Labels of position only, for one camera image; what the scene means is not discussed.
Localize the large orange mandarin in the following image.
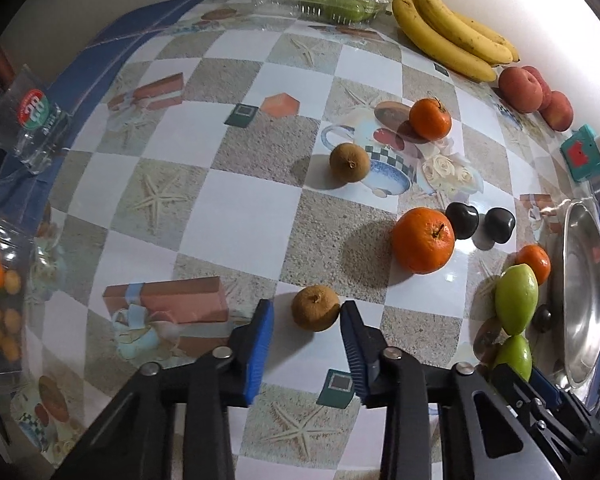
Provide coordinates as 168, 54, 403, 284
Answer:
391, 207, 455, 274

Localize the red apple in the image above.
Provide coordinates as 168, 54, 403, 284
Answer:
540, 90, 574, 132
498, 67, 544, 114
524, 66, 553, 112

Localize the red apple front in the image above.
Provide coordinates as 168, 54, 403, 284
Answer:
498, 67, 544, 114

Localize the red apple far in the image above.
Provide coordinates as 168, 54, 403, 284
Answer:
540, 90, 574, 132

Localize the red apple middle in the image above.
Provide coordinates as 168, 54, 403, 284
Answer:
524, 66, 553, 112

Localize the small mandarin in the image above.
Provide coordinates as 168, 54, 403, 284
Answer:
516, 244, 552, 285
408, 98, 452, 141

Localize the green guava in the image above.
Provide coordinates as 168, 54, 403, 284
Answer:
493, 334, 532, 380
494, 263, 539, 336

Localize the steel bowl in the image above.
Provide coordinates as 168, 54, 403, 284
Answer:
527, 200, 600, 390

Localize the brown longan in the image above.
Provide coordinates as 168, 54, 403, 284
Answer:
291, 285, 340, 333
329, 143, 370, 183

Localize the teal toy box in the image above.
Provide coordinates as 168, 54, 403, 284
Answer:
560, 125, 600, 182

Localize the clear box of small fruit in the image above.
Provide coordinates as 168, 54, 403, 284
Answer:
0, 216, 33, 391

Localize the yellow banana bunch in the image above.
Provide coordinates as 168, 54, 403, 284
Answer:
391, 0, 520, 82

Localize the glass mug with red logo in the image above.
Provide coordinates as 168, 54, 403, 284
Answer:
0, 65, 71, 182

